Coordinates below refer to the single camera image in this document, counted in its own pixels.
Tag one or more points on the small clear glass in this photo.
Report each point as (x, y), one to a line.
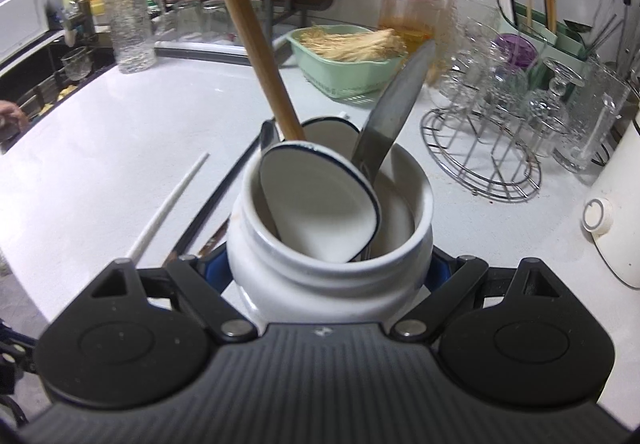
(217, 21)
(182, 21)

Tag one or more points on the upturned crystal glass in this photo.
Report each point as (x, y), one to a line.
(465, 68)
(510, 88)

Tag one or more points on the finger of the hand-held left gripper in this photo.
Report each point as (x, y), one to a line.
(15, 349)

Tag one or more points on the black sink drain rack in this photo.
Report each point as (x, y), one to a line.
(45, 98)

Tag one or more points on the upturned stemmed crystal goblet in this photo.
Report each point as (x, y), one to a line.
(547, 108)

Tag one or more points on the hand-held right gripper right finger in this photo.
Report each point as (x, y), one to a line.
(439, 271)

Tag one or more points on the red lid plastic jar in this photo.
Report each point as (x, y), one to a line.
(410, 18)

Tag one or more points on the white electric cooker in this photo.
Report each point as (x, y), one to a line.
(620, 224)

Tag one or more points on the metal ladle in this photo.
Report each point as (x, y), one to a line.
(579, 25)

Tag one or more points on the wide textured glass pitcher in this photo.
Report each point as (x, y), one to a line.
(472, 23)

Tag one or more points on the large metal spoon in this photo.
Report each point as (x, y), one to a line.
(390, 113)

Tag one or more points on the black kitchen sink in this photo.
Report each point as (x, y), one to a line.
(102, 61)

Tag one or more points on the green cutlery drainer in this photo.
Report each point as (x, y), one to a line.
(565, 43)

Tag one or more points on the white microwave oven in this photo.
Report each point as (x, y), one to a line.
(22, 18)

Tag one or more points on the green plastic basket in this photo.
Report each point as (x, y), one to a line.
(345, 78)

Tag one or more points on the white ceramic utensil jar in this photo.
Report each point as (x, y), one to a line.
(320, 289)

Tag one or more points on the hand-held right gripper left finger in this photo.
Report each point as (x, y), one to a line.
(216, 269)

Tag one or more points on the pink cloth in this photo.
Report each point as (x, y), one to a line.
(11, 111)

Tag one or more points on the tall textured glass mug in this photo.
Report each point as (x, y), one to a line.
(131, 33)
(590, 113)

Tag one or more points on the white blue-rimmed ceramic spoon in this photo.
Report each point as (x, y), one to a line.
(315, 204)
(330, 136)

